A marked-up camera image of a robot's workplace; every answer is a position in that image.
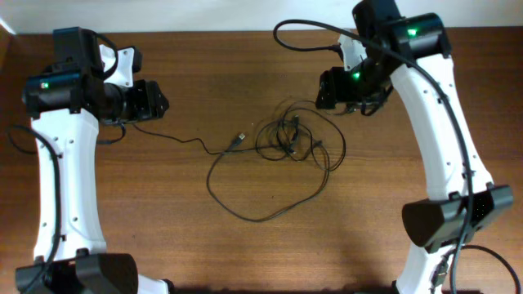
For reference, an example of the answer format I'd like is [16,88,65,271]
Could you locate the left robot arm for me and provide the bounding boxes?
[16,27,174,293]

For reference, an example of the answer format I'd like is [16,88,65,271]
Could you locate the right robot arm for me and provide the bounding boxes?
[316,0,514,293]

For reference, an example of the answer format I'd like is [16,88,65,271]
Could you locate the black usb cable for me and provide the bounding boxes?
[255,100,347,172]
[132,122,331,223]

